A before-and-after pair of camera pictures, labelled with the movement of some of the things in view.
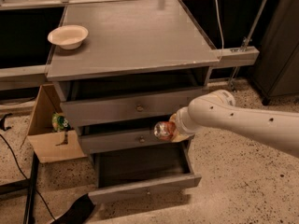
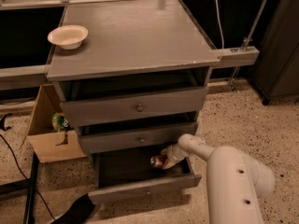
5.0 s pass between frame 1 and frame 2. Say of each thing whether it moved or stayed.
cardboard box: stayed
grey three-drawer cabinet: stayed
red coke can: moved
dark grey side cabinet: stayed
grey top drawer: stayed
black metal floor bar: stayed
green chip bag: stayed
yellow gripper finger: moved
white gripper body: moved
